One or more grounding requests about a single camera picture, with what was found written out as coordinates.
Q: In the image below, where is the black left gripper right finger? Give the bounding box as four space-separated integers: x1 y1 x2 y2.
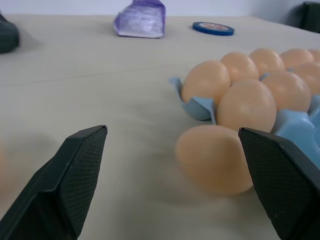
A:
238 127 320 240

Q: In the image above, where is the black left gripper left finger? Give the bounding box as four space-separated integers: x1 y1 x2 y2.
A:
0 124 109 240

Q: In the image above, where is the tan egg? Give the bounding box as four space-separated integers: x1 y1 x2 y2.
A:
260 71 312 113
249 48 286 77
174 124 255 197
279 48 315 70
181 59 231 104
0 143 6 186
216 78 277 133
291 62 320 96
220 51 260 84
307 49 320 64

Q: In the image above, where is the blue egg carton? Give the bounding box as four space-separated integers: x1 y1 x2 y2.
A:
168 72 320 169

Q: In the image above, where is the dark grey object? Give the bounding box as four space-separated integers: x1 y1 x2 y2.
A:
0 12 20 54

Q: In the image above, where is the blue tape roll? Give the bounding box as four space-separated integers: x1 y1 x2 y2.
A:
192 21 236 37

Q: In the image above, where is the black chair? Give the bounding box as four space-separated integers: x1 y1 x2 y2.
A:
290 1 320 34

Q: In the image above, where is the purple white plastic bag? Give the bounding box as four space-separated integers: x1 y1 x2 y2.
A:
113 0 167 40

